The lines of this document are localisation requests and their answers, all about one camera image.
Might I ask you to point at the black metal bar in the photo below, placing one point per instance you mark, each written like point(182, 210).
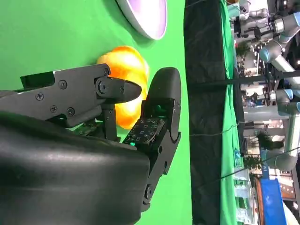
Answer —
point(257, 79)

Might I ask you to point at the blue plastic crate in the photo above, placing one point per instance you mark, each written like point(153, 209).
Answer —
point(273, 201)

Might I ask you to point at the green fabric sheet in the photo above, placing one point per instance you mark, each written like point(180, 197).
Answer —
point(228, 145)

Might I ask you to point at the green table cloth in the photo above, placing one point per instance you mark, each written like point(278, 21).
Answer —
point(58, 35)

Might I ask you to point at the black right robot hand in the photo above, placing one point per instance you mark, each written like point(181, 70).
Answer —
point(70, 175)

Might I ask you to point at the orange white toy bread roll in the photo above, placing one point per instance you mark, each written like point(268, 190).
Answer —
point(127, 62)

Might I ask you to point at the black drape cloth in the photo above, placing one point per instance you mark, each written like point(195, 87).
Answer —
point(208, 112)

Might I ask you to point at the dark green plant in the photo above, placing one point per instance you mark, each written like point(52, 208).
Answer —
point(269, 141)

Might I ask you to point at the lilac plate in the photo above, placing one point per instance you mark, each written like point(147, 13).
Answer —
point(145, 17)

